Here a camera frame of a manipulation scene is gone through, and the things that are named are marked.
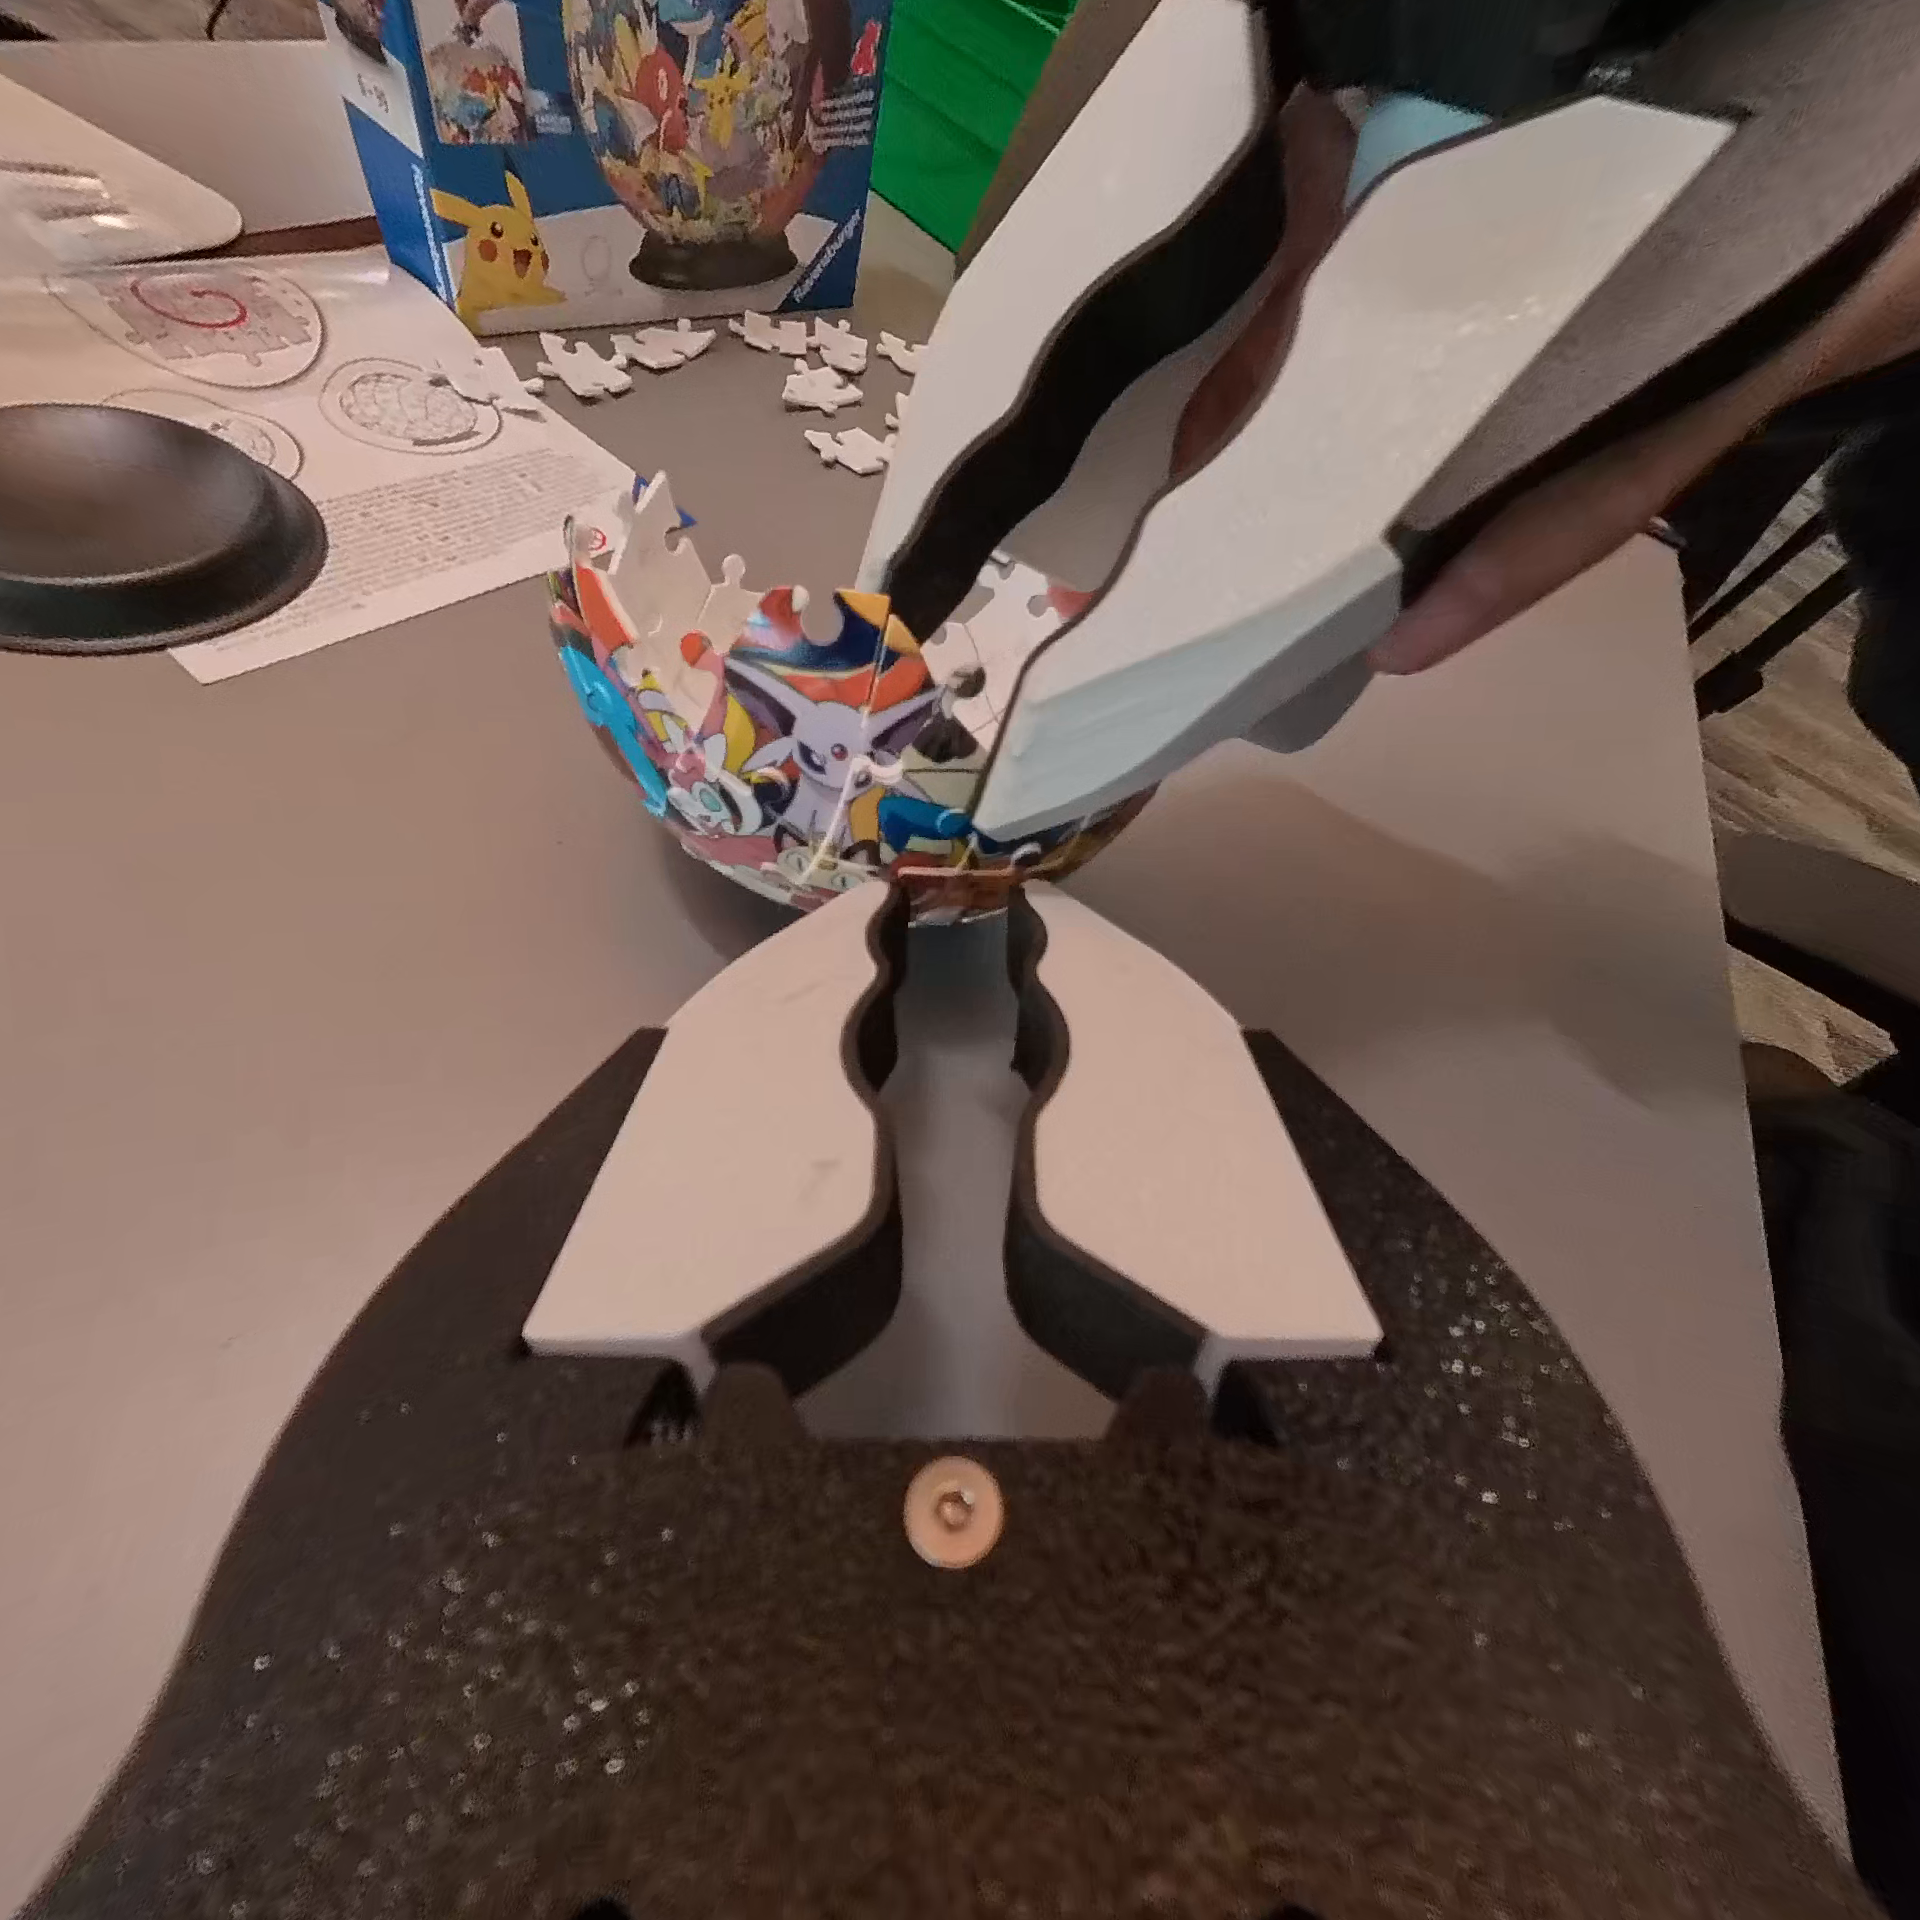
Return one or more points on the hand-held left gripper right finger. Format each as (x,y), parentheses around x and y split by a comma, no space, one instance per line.
(1183,1184)

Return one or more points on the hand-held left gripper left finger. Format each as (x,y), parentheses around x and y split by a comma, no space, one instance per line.
(720,1169)

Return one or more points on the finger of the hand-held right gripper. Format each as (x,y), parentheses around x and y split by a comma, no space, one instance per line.
(1082,224)
(1276,601)

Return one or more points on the grey partial puzzle ball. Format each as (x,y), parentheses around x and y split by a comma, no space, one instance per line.
(782,735)

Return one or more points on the pile of loose puzzle pieces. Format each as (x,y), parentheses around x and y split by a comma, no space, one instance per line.
(817,391)

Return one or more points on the blue puzzle box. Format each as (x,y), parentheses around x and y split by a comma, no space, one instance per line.
(600,151)

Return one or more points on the folded paper leaflet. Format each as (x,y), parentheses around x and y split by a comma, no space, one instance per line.
(420,509)

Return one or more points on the black dome stand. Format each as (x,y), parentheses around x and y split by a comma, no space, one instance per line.
(136,509)

